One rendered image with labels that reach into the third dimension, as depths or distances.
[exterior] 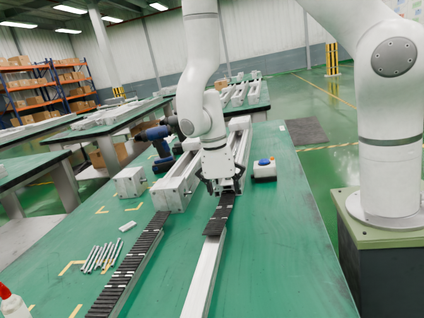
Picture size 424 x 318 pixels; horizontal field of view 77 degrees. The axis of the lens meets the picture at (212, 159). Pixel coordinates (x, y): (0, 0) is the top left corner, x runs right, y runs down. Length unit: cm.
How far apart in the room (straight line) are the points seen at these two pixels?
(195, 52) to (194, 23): 7
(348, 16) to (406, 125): 25
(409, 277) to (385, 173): 25
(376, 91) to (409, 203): 27
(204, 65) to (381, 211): 55
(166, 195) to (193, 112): 32
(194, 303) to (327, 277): 27
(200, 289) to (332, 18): 61
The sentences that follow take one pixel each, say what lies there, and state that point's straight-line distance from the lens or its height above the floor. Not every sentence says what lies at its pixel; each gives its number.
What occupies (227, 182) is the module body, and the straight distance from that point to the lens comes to 95.
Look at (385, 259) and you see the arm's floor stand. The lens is 75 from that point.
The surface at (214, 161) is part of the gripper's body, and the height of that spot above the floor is 94.
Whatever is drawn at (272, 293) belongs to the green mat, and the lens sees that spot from 60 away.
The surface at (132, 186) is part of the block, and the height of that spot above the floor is 83.
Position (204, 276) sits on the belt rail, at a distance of 62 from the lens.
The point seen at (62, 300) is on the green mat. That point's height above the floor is 78.
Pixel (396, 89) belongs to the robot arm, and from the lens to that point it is 59.
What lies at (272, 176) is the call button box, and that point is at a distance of 100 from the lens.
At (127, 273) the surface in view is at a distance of 70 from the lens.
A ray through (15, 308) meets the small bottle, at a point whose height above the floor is 84.
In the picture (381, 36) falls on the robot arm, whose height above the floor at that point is 121.
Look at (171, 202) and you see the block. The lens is 91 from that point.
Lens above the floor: 122
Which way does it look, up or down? 19 degrees down
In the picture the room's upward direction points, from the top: 12 degrees counter-clockwise
